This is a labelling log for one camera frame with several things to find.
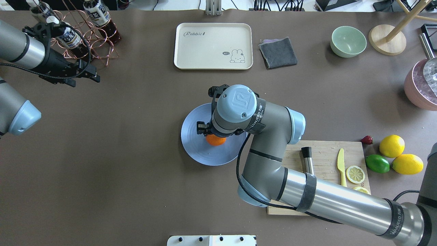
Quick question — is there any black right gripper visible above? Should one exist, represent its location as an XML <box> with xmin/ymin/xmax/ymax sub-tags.
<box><xmin>196</xmin><ymin>121</ymin><xmax>213</xmax><ymax>137</ymax></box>

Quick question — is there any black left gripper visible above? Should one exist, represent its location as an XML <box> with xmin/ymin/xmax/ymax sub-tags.
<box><xmin>39</xmin><ymin>60</ymin><xmax>100</xmax><ymax>87</ymax></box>

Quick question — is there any orange fruit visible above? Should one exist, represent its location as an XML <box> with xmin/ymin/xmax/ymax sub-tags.
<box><xmin>206</xmin><ymin>134</ymin><xmax>227</xmax><ymax>146</ymax></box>

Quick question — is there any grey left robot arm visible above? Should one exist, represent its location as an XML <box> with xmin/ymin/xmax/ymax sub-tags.
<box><xmin>0</xmin><ymin>21</ymin><xmax>100</xmax><ymax>136</ymax></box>

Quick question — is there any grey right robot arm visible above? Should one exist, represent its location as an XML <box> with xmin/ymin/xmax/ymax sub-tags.
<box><xmin>197</xmin><ymin>84</ymin><xmax>437</xmax><ymax>246</ymax></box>

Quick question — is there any blue plate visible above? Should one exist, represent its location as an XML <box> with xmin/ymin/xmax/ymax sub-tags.
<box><xmin>181</xmin><ymin>103</ymin><xmax>247</xmax><ymax>166</ymax></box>

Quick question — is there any top tea bottle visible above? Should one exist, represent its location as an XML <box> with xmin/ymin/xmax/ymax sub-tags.
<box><xmin>52</xmin><ymin>27</ymin><xmax>89</xmax><ymax>62</ymax></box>

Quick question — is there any tea bottle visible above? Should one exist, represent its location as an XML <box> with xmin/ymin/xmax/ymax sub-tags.
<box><xmin>26</xmin><ymin>0</ymin><xmax>57</xmax><ymax>23</ymax></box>
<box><xmin>52</xmin><ymin>27</ymin><xmax>89</xmax><ymax>62</ymax></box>
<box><xmin>83</xmin><ymin>0</ymin><xmax>122</xmax><ymax>44</ymax></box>

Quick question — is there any lower right tea bottle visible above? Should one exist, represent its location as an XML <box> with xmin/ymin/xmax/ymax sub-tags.
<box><xmin>26</xmin><ymin>0</ymin><xmax>57</xmax><ymax>23</ymax></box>

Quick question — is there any lower left tea bottle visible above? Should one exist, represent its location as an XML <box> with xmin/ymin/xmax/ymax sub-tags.
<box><xmin>83</xmin><ymin>0</ymin><xmax>122</xmax><ymax>44</ymax></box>

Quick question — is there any cream rabbit tray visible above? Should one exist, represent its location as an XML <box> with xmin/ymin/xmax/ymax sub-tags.
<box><xmin>173</xmin><ymin>23</ymin><xmax>253</xmax><ymax>70</ymax></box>

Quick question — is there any grey folded cloth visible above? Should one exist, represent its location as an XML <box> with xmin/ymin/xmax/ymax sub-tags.
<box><xmin>258</xmin><ymin>37</ymin><xmax>298</xmax><ymax>69</ymax></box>

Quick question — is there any steel cylinder black cap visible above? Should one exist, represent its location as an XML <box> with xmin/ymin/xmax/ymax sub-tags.
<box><xmin>301</xmin><ymin>147</ymin><xmax>315</xmax><ymax>175</ymax></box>

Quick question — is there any wooden cutting board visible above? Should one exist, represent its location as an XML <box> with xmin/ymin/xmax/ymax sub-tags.
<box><xmin>267</xmin><ymin>140</ymin><xmax>372</xmax><ymax>216</ymax></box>

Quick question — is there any yellow plastic knife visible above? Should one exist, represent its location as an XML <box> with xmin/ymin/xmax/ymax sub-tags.
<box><xmin>337</xmin><ymin>148</ymin><xmax>348</xmax><ymax>187</ymax></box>

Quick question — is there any lemon slice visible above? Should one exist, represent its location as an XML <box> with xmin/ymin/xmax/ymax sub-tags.
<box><xmin>346</xmin><ymin>165</ymin><xmax>366</xmax><ymax>184</ymax></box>

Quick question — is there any red strawberry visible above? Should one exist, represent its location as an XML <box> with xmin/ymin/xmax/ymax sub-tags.
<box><xmin>360</xmin><ymin>135</ymin><xmax>373</xmax><ymax>145</ymax></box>

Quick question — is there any green bowl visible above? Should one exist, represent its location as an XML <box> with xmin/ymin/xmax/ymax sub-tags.
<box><xmin>330</xmin><ymin>26</ymin><xmax>367</xmax><ymax>58</ymax></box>

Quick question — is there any lemon half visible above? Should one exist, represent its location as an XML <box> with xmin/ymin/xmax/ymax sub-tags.
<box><xmin>352</xmin><ymin>186</ymin><xmax>371</xmax><ymax>195</ymax></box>

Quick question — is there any green lime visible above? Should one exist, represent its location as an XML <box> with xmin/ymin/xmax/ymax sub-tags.
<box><xmin>365</xmin><ymin>154</ymin><xmax>390</xmax><ymax>173</ymax></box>

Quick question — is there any lower yellow lemon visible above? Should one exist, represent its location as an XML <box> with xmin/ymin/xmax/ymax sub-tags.
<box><xmin>379</xmin><ymin>135</ymin><xmax>405</xmax><ymax>158</ymax></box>

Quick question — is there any yellow lemon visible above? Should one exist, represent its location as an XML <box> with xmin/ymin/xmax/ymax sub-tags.
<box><xmin>392</xmin><ymin>154</ymin><xmax>424</xmax><ymax>175</ymax></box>
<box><xmin>379</xmin><ymin>135</ymin><xmax>405</xmax><ymax>158</ymax></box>

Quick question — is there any wooden round stand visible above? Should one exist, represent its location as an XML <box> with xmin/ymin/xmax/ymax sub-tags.
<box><xmin>368</xmin><ymin>0</ymin><xmax>437</xmax><ymax>56</ymax></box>

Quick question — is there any upper yellow lemon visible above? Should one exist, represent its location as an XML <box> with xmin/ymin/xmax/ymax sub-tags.
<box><xmin>392</xmin><ymin>154</ymin><xmax>424</xmax><ymax>175</ymax></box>

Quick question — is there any pink pot with lid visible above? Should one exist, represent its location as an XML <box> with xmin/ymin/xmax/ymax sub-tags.
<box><xmin>404</xmin><ymin>33</ymin><xmax>437</xmax><ymax>111</ymax></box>

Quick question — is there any copper wire bottle rack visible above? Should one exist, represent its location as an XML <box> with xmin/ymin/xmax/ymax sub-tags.
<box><xmin>39</xmin><ymin>0</ymin><xmax>118</xmax><ymax>65</ymax></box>

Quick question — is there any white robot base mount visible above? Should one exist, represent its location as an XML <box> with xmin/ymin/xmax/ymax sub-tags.
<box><xmin>167</xmin><ymin>234</ymin><xmax>257</xmax><ymax>246</ymax></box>

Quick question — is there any metal bracket at table edge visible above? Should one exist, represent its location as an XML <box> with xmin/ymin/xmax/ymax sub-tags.
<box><xmin>205</xmin><ymin>0</ymin><xmax>222</xmax><ymax>16</ymax></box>

